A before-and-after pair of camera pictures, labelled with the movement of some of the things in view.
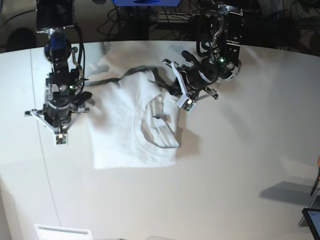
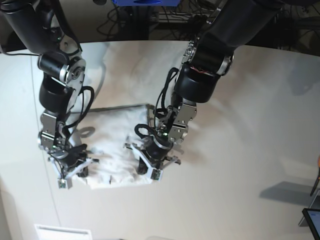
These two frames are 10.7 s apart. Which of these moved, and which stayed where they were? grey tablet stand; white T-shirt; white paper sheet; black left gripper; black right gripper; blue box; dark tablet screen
Moved: black right gripper; white T-shirt; black left gripper
Stayed: white paper sheet; dark tablet screen; blue box; grey tablet stand
